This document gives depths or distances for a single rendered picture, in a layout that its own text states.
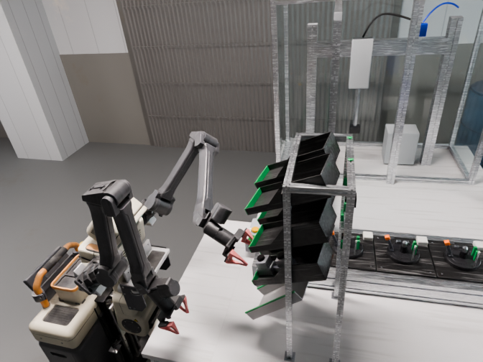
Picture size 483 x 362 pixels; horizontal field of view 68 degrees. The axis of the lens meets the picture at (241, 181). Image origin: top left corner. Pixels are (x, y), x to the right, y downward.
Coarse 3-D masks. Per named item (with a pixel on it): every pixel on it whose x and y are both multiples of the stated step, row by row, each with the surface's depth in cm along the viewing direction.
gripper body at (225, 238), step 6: (222, 228) 131; (216, 234) 130; (222, 234) 130; (228, 234) 130; (234, 234) 130; (216, 240) 131; (222, 240) 129; (228, 240) 129; (234, 240) 130; (228, 246) 126
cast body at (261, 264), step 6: (258, 258) 129; (264, 258) 129; (270, 258) 129; (258, 264) 128; (264, 264) 127; (270, 264) 129; (276, 264) 130; (258, 270) 130; (264, 270) 129; (270, 270) 127; (276, 270) 128
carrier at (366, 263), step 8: (368, 232) 177; (352, 240) 173; (360, 240) 175; (368, 240) 175; (336, 248) 169; (352, 248) 168; (360, 248) 168; (368, 248) 170; (352, 256) 164; (360, 256) 166; (368, 256) 165; (352, 264) 162; (360, 264) 162; (368, 264) 161
